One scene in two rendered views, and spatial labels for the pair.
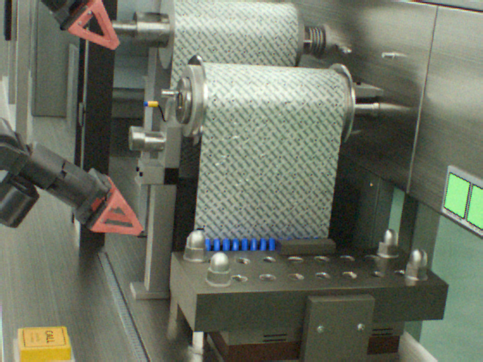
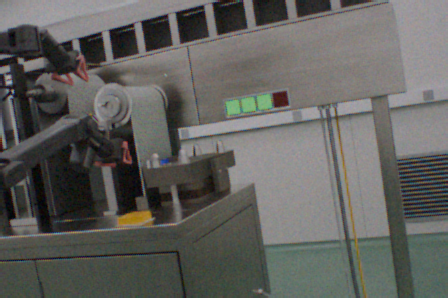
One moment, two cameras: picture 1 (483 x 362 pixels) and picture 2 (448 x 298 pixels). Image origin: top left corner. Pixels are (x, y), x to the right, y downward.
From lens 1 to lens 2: 1.23 m
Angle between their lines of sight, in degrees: 50
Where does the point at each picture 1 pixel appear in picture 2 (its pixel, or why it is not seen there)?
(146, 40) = (49, 96)
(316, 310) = (217, 163)
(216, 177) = (139, 134)
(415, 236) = not seen: hidden behind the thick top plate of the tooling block
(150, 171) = not seen: hidden behind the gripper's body
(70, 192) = (108, 146)
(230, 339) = (197, 185)
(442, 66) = (200, 67)
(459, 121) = (220, 82)
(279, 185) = (155, 136)
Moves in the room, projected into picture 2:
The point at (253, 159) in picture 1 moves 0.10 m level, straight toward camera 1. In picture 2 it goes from (146, 124) to (166, 121)
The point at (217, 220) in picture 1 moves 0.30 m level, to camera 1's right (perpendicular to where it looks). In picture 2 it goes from (144, 156) to (204, 144)
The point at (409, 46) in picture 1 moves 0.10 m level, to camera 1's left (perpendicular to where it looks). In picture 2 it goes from (174, 68) to (155, 69)
